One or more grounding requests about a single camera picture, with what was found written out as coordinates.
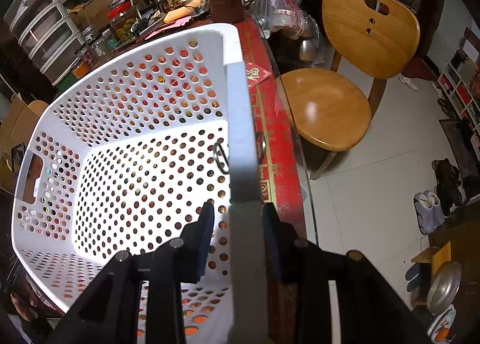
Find wooden chair right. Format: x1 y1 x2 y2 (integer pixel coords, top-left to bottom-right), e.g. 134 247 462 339
281 0 421 180

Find cardboard box open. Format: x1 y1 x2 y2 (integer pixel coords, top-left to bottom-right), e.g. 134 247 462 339
1 97 39 194

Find white storage shelf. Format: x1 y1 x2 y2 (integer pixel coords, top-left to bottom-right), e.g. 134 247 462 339
438 27 479 158

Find pickle glass jar red lid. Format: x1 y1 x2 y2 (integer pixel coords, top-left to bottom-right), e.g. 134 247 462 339
107 1 141 42

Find white perforated plastic basket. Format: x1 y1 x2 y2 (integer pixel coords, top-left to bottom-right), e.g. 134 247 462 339
10 22 269 344

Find brown ceramic mug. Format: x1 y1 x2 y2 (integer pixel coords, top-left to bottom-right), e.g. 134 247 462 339
203 0 257 25

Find wooden chair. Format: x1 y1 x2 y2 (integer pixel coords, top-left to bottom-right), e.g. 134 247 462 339
28 100 49 117
281 0 421 180

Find grey white slippers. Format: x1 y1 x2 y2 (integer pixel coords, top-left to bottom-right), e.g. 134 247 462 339
413 190 445 235

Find white plastic bag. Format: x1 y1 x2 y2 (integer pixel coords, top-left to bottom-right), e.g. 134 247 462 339
251 0 319 40

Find metal pot lid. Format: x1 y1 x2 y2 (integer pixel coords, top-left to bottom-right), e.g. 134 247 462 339
426 262 462 315

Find wooden chair left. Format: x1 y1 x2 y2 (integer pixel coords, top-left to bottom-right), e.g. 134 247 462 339
28 100 49 117

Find stacked white food cover tower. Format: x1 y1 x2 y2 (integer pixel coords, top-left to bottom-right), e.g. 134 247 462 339
3 0 86 86

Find yellow red card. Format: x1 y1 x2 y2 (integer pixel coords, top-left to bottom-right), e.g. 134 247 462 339
246 62 272 89

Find empty glass jar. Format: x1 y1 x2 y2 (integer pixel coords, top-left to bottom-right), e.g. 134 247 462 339
82 25 118 61

